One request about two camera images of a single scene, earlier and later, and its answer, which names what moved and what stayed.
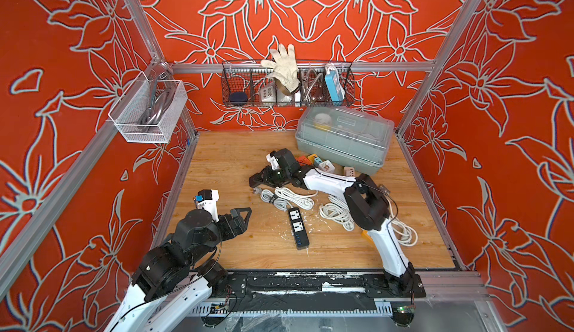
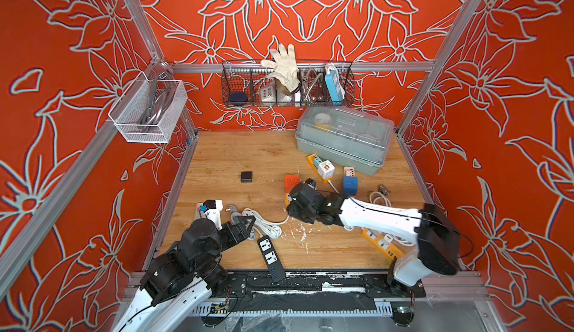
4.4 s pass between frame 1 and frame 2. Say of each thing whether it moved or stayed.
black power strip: moved
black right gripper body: moved
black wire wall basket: stayed
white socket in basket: stayed
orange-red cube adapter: moved
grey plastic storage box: stayed
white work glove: stayed
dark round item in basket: stayed
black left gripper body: moved
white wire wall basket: stayed
